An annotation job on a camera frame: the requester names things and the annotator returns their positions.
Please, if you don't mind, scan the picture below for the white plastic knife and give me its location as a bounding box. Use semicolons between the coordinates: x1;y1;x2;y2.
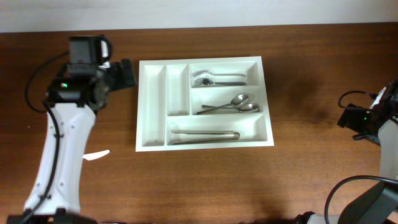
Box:
83;149;110;161

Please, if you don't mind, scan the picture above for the steel fork dark handle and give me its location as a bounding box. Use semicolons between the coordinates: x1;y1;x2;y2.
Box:
193;78;247;87

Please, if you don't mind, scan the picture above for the white plastic cutlery tray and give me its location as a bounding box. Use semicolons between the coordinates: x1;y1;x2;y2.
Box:
136;56;274;152

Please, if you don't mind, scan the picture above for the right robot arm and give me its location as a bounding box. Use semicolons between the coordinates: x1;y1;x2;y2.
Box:
293;79;397;224

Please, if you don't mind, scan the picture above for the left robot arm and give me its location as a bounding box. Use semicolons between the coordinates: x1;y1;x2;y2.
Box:
6;35;138;223

